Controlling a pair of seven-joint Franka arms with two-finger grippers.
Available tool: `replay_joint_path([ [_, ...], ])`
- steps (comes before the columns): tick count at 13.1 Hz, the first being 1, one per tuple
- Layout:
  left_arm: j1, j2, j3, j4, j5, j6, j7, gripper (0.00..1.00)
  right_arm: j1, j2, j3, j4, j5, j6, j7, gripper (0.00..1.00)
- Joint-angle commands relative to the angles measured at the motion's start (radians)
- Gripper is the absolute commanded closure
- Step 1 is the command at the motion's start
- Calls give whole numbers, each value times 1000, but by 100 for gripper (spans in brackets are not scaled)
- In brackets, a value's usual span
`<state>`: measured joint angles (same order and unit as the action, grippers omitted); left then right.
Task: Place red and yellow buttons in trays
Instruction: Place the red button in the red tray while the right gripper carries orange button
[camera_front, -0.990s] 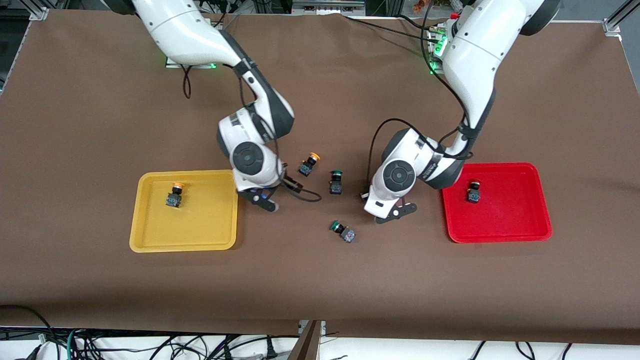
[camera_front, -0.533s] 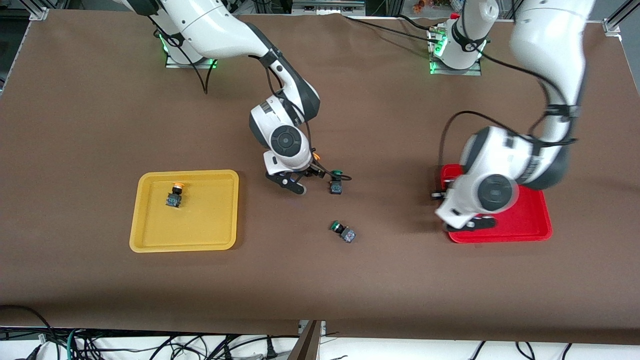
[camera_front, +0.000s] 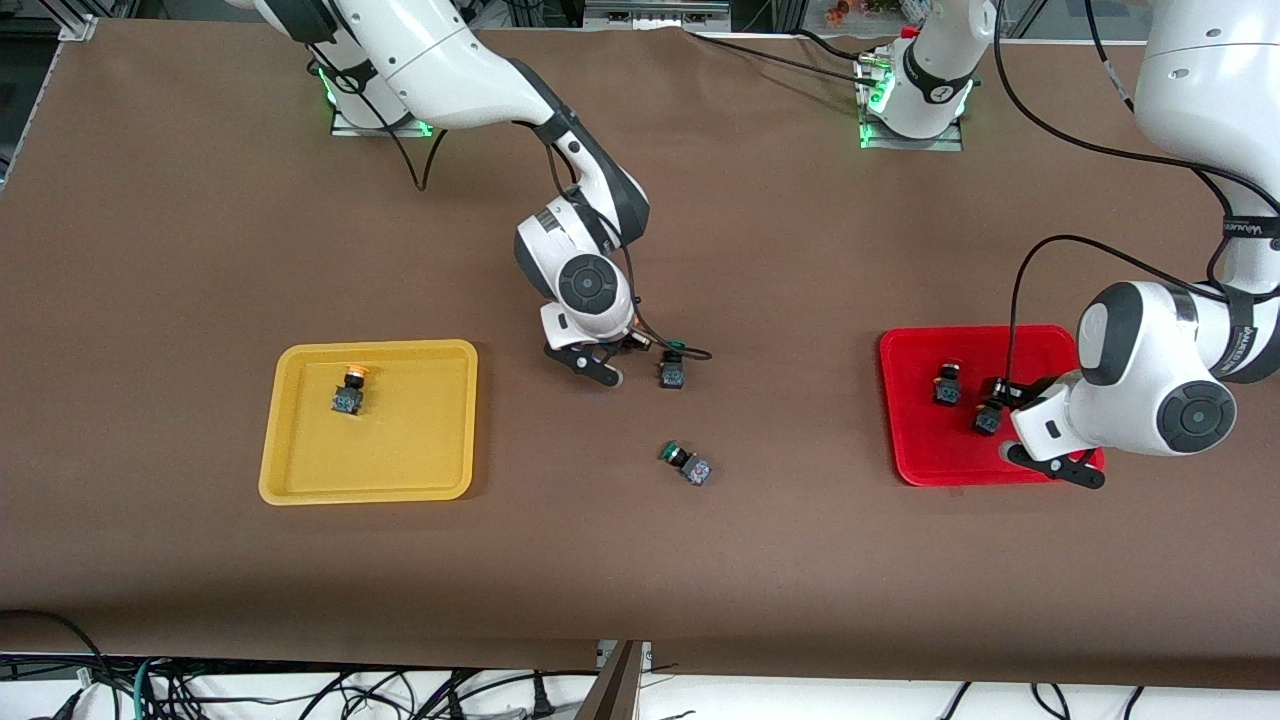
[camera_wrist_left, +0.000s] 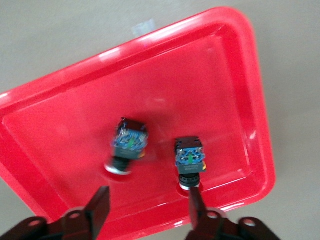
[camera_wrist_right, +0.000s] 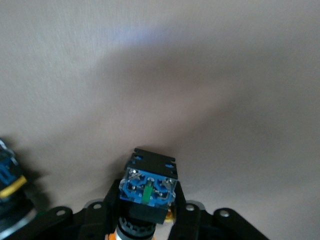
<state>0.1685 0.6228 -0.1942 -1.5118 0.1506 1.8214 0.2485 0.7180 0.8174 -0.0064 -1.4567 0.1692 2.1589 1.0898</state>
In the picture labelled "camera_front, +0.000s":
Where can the grey metal box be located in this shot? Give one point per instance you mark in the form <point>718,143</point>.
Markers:
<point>655,12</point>

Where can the yellow plastic tray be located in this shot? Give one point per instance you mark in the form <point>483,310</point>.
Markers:
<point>400,440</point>

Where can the red plastic tray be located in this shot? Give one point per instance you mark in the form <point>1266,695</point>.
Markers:
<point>920,440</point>

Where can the aluminium profile bracket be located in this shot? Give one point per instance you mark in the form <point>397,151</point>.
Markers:
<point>75,22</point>

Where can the red push button switch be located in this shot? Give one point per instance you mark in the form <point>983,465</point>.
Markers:
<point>947,390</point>
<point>988,422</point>

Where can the grey metal frame post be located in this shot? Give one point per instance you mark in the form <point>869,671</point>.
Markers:
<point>615,685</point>

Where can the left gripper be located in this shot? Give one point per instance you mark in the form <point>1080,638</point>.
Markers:
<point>1012,392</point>

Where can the green push button switch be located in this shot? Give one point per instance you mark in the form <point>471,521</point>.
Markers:
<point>671,375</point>
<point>695,470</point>

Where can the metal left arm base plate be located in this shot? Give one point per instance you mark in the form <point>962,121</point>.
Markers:
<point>950,143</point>

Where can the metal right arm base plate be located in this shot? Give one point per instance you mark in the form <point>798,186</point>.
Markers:
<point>345,122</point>

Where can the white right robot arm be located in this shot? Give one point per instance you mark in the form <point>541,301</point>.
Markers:
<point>450,60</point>

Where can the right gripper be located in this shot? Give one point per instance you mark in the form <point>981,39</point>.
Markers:
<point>641,343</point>

